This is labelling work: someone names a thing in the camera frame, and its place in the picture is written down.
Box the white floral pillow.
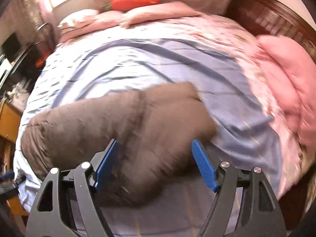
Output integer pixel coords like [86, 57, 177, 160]
[58, 8, 99, 30]

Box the brown hooded puffer jacket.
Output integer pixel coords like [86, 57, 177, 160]
[21, 81, 218, 206]

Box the blue striped bed sheet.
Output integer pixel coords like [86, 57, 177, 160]
[13, 38, 283, 237]

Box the white printer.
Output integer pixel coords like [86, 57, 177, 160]
[0, 54, 13, 79]

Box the pink pillow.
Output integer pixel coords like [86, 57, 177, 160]
[59, 12, 124, 42]
[120, 1, 203, 29]

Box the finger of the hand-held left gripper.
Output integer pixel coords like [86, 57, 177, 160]
[0, 169, 20, 198]

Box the dark wooden headboard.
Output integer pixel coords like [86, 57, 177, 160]
[226, 0, 316, 62]

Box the folded pink quilt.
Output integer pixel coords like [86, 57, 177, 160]
[257, 35, 316, 153]

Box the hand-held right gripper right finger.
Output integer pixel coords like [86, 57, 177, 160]
[192, 139, 288, 237]

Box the black computer monitor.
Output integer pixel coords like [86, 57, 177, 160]
[1, 32, 20, 62]

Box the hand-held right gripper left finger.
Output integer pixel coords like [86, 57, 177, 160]
[25, 139, 120, 237]

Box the dark glass computer desk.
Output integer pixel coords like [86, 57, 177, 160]
[0, 42, 47, 94]

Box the metal chair with orange seat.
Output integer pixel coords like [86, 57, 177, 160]
[35, 22, 56, 67]

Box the yellow wooden cabinet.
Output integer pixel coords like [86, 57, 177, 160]
[0, 99, 27, 218]

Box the orange carrot plush pillow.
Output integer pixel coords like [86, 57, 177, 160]
[104, 0, 161, 12]

